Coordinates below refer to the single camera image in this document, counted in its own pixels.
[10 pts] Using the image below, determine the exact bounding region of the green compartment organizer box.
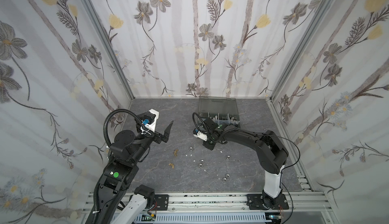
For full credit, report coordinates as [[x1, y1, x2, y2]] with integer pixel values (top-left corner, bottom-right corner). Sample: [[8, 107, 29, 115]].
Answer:
[[198, 97, 241, 128]]

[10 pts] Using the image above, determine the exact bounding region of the aluminium front rail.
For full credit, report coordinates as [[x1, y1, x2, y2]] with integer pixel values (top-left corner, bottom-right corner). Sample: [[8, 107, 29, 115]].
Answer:
[[156, 191, 332, 213]]

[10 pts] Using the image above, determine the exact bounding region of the silver nut pair center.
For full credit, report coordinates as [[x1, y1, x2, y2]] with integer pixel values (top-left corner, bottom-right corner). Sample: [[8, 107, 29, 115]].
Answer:
[[198, 159, 204, 168]]

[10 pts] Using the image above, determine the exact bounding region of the white cable duct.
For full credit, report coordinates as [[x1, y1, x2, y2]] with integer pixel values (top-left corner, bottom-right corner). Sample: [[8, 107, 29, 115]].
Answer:
[[132, 212, 272, 224]]

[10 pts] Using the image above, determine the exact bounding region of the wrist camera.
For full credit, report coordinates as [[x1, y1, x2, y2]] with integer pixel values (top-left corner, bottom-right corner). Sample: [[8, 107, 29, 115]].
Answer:
[[193, 129, 208, 142], [140, 109, 159, 133]]

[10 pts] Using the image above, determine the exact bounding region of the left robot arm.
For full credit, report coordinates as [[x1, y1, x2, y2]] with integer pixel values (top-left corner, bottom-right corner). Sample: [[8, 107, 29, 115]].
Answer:
[[86, 109, 172, 224]]

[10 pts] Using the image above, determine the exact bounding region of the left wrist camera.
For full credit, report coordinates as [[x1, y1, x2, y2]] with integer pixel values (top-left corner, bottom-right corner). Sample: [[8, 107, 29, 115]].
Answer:
[[140, 109, 159, 133]]

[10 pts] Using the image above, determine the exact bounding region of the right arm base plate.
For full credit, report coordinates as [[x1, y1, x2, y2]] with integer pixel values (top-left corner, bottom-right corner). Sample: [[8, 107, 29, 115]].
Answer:
[[247, 194, 290, 210]]

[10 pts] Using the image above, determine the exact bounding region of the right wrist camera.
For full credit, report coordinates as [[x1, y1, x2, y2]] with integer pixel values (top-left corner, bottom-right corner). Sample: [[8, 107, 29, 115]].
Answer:
[[193, 129, 208, 142]]

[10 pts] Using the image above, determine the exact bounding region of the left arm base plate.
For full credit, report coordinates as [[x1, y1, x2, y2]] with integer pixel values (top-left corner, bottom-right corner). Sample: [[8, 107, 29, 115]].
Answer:
[[150, 194, 169, 211]]

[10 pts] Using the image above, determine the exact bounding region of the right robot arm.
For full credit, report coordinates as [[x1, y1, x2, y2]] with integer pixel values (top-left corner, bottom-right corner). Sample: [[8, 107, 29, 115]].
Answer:
[[192, 112, 301, 210]]

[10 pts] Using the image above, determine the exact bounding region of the silver nut pair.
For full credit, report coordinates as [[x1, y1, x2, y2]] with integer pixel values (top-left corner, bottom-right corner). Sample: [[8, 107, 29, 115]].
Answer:
[[222, 173, 231, 183], [198, 159, 204, 168]]

